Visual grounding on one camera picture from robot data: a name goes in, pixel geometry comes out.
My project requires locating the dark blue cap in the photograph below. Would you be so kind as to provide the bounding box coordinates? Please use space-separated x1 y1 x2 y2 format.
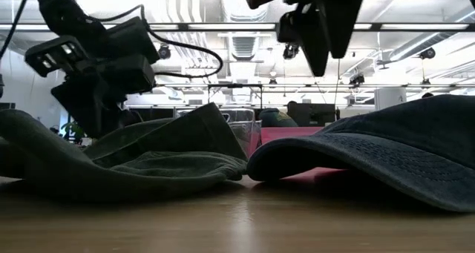
246 94 475 214

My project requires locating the clear plastic bin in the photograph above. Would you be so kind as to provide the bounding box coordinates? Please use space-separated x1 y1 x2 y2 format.
173 107 263 160

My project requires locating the olive green cap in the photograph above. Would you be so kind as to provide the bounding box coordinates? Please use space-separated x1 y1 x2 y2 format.
0 102 249 204

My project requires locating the black overhead light beam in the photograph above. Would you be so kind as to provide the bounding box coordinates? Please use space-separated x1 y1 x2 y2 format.
0 22 475 33

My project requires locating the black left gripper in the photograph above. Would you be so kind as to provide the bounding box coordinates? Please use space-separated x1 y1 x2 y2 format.
24 36 157 139

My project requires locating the pink plastic bin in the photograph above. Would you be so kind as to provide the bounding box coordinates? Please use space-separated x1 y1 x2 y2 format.
255 125 348 183

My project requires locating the silver ceiling air duct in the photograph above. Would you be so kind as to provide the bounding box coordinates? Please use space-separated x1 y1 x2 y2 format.
220 0 270 23

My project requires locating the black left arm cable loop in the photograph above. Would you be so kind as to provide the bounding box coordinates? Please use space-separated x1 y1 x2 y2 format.
83 4 225 79

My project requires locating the green plant in white pot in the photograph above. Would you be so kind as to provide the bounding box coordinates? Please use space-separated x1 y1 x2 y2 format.
61 121 88 145

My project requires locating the white column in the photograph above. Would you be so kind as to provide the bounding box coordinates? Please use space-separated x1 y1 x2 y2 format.
373 87 408 111

